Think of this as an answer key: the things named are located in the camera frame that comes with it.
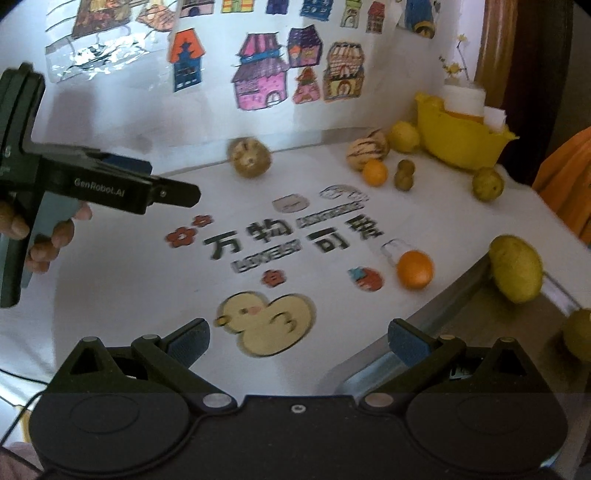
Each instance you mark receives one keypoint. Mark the yellow lemon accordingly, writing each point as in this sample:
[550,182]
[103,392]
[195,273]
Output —
[403,136]

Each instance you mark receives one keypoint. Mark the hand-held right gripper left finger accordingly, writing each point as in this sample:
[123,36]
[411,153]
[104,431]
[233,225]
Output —
[191,342]

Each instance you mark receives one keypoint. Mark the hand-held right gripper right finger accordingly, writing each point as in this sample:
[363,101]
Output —
[406,344]

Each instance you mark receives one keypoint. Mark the cartoon child poster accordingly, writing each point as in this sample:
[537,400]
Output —
[418,18]

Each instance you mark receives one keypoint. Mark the small yellow-brown round fruit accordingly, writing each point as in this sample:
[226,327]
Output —
[487,183]

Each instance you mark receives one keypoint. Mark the yellow plastic bowl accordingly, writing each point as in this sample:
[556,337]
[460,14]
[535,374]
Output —
[461,138]

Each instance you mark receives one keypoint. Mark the orange dress poster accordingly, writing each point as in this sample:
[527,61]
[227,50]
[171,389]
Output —
[570,184]

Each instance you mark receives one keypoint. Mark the yellow-green oval fruit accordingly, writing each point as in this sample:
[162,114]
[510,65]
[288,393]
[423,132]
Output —
[515,267]

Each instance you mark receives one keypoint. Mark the large yellow-green pear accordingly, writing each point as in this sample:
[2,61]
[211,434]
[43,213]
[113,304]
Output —
[578,334]

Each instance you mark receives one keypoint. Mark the dried flower stem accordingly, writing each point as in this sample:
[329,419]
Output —
[455,67]

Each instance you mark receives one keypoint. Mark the metal tray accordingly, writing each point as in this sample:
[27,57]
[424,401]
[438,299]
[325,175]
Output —
[461,323]

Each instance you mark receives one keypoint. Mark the white folded paper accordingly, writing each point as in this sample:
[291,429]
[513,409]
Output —
[495,118]

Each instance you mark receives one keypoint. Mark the houses drawing poster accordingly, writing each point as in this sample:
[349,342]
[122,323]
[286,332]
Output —
[277,69]

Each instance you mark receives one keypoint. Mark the small striped pepino melon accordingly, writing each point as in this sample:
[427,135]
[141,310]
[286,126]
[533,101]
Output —
[368,150]

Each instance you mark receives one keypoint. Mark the large orange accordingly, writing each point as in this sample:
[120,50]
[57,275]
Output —
[415,269]

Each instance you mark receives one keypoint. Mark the wooden door frame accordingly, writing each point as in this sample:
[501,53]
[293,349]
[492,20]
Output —
[496,46]

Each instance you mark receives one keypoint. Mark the brown round fruit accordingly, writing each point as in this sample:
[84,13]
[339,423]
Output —
[250,157]

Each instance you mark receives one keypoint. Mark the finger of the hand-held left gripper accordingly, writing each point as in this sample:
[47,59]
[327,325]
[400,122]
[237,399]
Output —
[175,194]
[134,165]

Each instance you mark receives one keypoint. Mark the small orange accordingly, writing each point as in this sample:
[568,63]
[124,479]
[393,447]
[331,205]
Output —
[374,172]

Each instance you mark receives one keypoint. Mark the person's left hand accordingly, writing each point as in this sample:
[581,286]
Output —
[62,230]

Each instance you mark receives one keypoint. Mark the white labelled bottle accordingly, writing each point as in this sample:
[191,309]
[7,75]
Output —
[464,99]

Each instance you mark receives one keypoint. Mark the small brown fruit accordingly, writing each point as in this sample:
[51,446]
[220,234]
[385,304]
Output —
[402,181]
[406,165]

